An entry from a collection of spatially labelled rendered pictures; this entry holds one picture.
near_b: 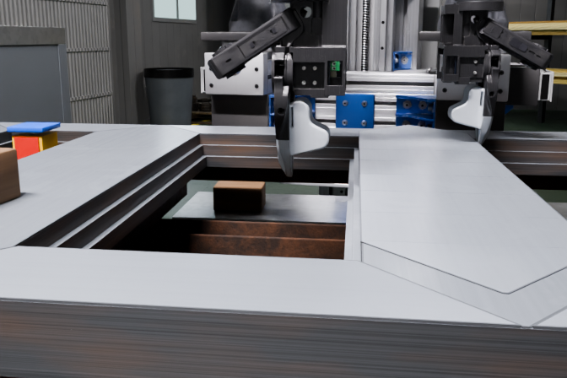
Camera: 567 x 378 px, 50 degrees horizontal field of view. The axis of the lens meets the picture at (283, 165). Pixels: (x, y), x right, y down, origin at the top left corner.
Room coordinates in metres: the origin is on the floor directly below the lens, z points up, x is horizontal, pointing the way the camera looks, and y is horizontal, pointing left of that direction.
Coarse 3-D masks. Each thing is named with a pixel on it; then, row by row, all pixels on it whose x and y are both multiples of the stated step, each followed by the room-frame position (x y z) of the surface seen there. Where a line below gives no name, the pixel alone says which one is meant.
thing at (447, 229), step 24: (360, 216) 0.52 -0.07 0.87; (384, 216) 0.52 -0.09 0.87; (408, 216) 0.52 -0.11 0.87; (432, 216) 0.52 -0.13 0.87; (456, 216) 0.52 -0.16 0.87; (480, 216) 0.52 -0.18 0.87; (384, 240) 0.45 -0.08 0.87; (408, 240) 0.45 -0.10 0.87; (432, 240) 0.45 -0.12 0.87; (456, 240) 0.45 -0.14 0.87; (480, 240) 0.45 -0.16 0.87; (504, 240) 0.45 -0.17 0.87; (528, 240) 0.45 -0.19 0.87; (552, 240) 0.45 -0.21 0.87
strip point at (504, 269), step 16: (368, 240) 0.45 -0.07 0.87; (416, 256) 0.42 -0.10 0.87; (432, 256) 0.42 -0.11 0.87; (448, 256) 0.42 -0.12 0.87; (464, 256) 0.42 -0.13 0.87; (480, 256) 0.42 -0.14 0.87; (496, 256) 0.42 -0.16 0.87; (512, 256) 0.42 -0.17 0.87; (528, 256) 0.42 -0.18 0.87; (544, 256) 0.42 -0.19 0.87; (560, 256) 0.42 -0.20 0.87; (448, 272) 0.39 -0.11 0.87; (464, 272) 0.39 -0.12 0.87; (480, 272) 0.39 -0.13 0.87; (496, 272) 0.39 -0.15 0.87; (512, 272) 0.39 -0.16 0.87; (528, 272) 0.39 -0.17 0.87; (544, 272) 0.39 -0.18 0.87; (496, 288) 0.36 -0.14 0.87; (512, 288) 0.36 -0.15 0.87
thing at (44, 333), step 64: (128, 192) 0.67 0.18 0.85; (384, 256) 0.42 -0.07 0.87; (0, 320) 0.35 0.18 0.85; (64, 320) 0.34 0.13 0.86; (128, 320) 0.34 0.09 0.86; (192, 320) 0.33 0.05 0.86; (256, 320) 0.33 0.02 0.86; (320, 320) 0.32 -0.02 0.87; (384, 320) 0.32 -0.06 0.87; (512, 320) 0.32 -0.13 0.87
